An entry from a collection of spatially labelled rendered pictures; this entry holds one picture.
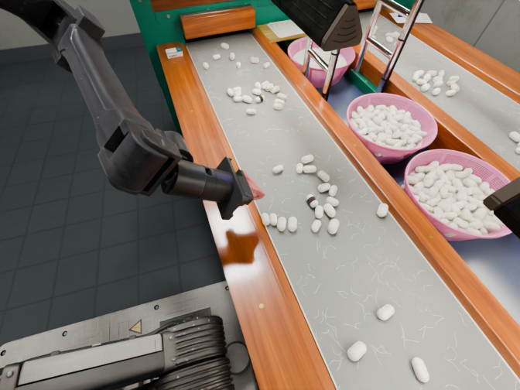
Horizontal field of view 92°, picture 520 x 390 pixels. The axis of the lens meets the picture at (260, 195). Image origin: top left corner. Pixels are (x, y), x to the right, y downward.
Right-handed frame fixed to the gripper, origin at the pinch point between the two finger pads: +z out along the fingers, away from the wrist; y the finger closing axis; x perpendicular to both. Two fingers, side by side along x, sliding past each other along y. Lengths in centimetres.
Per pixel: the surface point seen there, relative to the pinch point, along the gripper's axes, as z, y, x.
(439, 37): 83, 55, -61
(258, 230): 4.3, -3.5, 7.7
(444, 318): 26.6, -32.6, -8.7
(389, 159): 42.7, 7.4, -18.7
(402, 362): 17.4, -35.5, -0.7
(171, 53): -1, 78, 9
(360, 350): 11.1, -31.2, 2.0
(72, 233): -9, 67, 121
